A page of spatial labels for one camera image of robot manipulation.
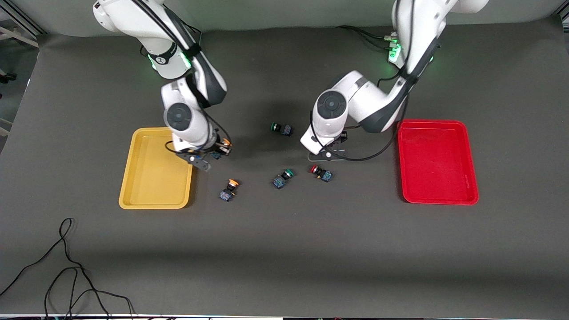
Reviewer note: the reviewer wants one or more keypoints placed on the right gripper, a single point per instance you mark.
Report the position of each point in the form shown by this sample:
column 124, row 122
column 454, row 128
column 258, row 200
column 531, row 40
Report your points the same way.
column 216, row 148

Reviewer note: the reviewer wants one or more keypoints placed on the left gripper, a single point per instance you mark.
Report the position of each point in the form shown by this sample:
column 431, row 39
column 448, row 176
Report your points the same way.
column 341, row 138

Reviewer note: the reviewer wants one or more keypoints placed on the yellow push button switch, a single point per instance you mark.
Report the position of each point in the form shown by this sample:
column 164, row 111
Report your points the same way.
column 227, row 193
column 227, row 142

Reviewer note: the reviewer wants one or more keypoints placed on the red push button switch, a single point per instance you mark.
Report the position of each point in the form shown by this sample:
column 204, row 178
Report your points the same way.
column 324, row 174

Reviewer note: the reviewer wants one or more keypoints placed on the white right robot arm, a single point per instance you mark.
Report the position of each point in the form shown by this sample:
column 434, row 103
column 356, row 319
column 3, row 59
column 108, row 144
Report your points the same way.
column 133, row 22

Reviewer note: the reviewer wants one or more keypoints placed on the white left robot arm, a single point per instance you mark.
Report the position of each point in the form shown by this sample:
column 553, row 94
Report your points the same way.
column 378, row 102

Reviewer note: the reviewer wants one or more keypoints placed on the yellow plastic tray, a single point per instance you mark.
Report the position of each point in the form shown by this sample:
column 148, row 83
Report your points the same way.
column 151, row 186

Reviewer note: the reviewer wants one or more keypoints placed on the red plastic tray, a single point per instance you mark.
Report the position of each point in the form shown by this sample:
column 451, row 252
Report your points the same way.
column 438, row 169

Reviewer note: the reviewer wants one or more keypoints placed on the dark grey table mat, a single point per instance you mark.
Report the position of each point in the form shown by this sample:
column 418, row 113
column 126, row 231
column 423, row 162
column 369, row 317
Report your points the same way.
column 284, row 249

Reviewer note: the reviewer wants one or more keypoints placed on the small black clamp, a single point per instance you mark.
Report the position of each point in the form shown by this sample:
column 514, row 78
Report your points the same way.
column 8, row 78

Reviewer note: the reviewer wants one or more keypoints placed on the green push button switch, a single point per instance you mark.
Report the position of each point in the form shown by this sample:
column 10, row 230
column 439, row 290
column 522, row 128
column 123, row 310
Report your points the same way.
column 284, row 130
column 280, row 181

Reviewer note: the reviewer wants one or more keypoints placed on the white frame bar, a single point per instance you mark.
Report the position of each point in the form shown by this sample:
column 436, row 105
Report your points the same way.
column 18, row 38

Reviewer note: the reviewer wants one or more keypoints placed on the aluminium frame rail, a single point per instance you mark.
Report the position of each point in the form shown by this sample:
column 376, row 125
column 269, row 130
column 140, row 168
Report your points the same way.
column 26, row 20

